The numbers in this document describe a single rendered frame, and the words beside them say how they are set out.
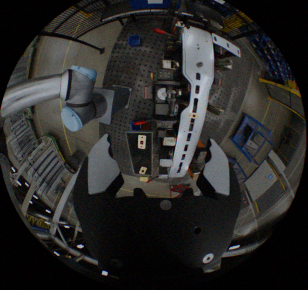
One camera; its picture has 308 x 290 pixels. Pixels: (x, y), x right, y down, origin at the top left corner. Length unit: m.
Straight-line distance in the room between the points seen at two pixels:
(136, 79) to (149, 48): 0.33
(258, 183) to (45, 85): 8.58
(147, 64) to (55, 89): 0.74
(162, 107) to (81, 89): 0.33
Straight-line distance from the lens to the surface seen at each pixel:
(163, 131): 0.51
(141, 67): 0.88
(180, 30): 0.47
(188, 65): 0.60
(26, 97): 0.34
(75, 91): 0.34
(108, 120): 0.55
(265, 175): 8.17
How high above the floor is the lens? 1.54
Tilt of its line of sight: 58 degrees down
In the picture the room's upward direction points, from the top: 176 degrees counter-clockwise
